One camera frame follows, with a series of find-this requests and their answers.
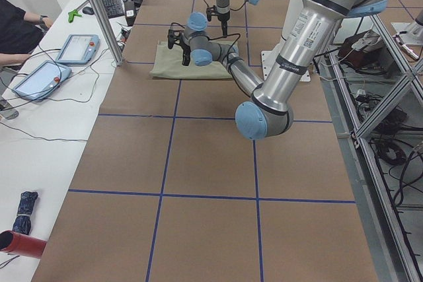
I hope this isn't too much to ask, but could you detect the aluminium frame post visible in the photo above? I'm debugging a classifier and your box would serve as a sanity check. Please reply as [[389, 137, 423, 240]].
[[89, 0, 124, 66]]

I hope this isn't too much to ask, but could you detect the dark rolled cloth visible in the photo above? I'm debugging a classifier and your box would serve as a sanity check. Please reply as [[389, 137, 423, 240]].
[[13, 191, 38, 235]]

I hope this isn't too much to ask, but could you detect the olive green long-sleeve shirt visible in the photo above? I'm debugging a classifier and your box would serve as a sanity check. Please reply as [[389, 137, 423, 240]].
[[149, 39, 239, 80]]

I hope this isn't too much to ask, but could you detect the near teach pendant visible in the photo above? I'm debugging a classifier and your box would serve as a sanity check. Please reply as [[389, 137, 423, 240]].
[[12, 61, 71, 101]]

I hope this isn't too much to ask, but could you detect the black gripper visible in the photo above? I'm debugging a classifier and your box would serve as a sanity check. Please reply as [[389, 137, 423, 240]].
[[181, 46, 191, 66], [219, 12, 230, 37]]

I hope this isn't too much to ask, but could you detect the red cylinder bottle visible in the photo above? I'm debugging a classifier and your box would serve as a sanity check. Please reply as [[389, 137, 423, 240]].
[[1, 230, 47, 259]]

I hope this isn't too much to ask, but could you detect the black computer mouse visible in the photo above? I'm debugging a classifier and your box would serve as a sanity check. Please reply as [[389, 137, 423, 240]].
[[82, 7, 95, 15]]

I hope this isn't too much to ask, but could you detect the teach pendant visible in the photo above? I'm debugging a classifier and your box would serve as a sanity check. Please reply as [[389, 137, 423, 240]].
[[12, 61, 71, 101], [55, 34, 100, 66]]

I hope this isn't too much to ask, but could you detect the brown box under frame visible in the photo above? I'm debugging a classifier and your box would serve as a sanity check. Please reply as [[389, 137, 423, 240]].
[[337, 30, 385, 74]]

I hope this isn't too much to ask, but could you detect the far teach pendant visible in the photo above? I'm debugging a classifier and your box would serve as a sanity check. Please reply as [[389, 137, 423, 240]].
[[55, 34, 100, 66]]

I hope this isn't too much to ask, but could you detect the seated person in black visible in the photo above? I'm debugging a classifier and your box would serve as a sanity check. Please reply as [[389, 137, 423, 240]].
[[1, 0, 54, 67]]

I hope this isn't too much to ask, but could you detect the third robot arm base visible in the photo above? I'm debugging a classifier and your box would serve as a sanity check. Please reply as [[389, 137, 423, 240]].
[[391, 11, 422, 61]]

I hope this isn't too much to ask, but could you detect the black computer keyboard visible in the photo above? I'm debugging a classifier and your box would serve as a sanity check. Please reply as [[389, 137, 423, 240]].
[[101, 0, 125, 18]]

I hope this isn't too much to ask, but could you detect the green plastic tool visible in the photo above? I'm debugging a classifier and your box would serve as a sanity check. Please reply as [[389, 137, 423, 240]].
[[67, 9, 82, 23]]

